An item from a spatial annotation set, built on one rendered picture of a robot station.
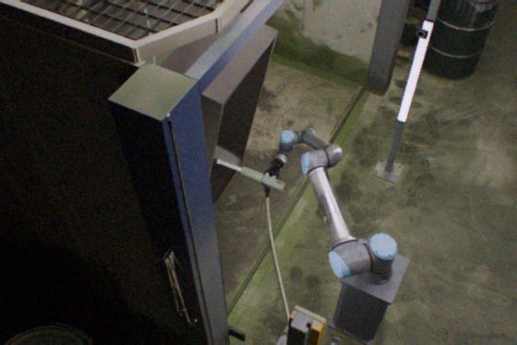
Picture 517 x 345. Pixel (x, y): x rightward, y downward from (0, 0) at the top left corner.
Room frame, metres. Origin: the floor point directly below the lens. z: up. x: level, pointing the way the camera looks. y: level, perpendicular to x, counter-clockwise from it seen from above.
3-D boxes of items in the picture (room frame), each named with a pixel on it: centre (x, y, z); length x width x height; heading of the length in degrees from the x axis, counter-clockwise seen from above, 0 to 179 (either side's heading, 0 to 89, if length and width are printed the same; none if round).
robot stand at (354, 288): (1.43, -0.64, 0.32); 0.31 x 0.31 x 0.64; 62
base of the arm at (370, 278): (1.43, -0.64, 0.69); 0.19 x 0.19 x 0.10
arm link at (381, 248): (1.43, -0.63, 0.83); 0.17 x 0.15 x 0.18; 106
